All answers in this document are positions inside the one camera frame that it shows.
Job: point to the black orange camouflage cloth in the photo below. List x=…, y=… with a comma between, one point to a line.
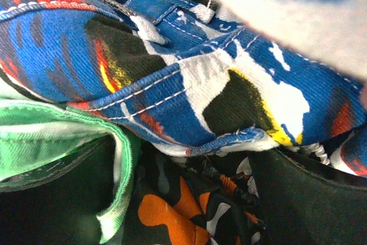
x=197, y=200

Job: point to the blue white red patterned cloth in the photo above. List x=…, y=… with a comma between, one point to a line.
x=198, y=77

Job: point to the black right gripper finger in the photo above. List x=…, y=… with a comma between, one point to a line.
x=306, y=202

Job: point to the green white tie-dye cloth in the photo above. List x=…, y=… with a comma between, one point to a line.
x=42, y=141

